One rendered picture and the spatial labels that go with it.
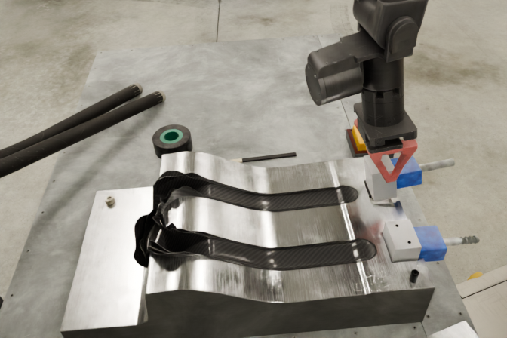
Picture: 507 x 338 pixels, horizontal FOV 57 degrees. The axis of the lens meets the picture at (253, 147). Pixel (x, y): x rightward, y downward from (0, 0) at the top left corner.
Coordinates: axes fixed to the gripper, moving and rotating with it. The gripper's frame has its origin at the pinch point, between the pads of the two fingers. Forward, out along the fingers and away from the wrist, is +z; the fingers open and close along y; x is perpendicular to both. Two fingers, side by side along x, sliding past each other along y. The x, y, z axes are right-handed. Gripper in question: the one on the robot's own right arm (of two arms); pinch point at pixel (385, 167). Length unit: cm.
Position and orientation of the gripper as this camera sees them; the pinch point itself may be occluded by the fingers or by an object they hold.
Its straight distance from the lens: 74.4
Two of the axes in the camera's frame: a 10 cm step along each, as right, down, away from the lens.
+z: 1.9, 8.2, 5.5
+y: 0.6, 5.5, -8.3
